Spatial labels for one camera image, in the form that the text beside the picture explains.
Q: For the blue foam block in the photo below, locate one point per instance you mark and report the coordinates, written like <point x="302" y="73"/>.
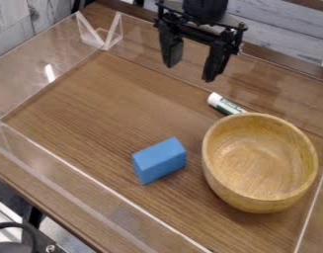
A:
<point x="159" y="160"/>

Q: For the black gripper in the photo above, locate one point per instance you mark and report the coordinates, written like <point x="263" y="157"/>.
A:
<point x="203" y="20"/>

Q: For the clear acrylic tray wall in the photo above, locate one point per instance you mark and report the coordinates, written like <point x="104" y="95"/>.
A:
<point x="87" y="98"/>

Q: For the black metal bracket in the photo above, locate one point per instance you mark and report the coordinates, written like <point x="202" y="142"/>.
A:
<point x="32" y="219"/>

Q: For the brown wooden bowl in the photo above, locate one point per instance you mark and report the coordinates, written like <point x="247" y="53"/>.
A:
<point x="259" y="162"/>

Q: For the white green glue stick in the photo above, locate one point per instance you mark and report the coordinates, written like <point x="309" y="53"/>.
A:
<point x="223" y="105"/>

